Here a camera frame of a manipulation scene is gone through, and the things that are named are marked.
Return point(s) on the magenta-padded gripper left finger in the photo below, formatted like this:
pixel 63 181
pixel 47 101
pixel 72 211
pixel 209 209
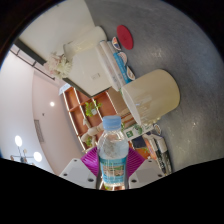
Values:
pixel 78 173

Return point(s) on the dark curtain rail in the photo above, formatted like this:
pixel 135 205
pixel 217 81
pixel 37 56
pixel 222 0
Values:
pixel 31 61

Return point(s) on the ceiling air vent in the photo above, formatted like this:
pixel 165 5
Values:
pixel 39 130

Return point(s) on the white tissue packs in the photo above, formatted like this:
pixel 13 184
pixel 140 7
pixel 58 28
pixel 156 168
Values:
pixel 111 63

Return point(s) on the white wall switch plate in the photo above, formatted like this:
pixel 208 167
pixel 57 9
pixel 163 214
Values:
pixel 95 76

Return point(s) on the flat round red coaster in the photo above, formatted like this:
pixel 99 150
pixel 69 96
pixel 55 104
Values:
pixel 125 36

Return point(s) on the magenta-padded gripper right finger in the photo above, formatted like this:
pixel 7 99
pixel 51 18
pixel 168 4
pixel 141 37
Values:
pixel 146 173

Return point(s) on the tall green white carton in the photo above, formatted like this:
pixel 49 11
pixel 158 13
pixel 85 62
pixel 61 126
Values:
pixel 138 131

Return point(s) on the cream ceramic mug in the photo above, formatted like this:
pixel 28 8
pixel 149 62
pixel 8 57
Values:
pixel 156 93

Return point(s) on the clear blue-capped water bottle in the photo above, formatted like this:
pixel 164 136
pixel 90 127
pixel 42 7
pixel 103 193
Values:
pixel 112 150

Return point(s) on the white ceramic vase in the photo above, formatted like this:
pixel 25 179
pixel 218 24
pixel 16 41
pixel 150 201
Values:
pixel 86 40

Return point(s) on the ceiling lamp with round lights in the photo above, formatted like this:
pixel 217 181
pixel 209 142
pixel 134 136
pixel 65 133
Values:
pixel 28 153

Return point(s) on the recessed ceiling downlight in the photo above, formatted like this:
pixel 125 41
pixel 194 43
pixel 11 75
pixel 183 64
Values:
pixel 52 104

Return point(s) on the small painted seashell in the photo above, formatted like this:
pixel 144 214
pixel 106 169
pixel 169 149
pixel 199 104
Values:
pixel 156 128
pixel 122 57
pixel 130 72
pixel 116 43

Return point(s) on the wooden shelf unit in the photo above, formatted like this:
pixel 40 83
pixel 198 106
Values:
pixel 76 113

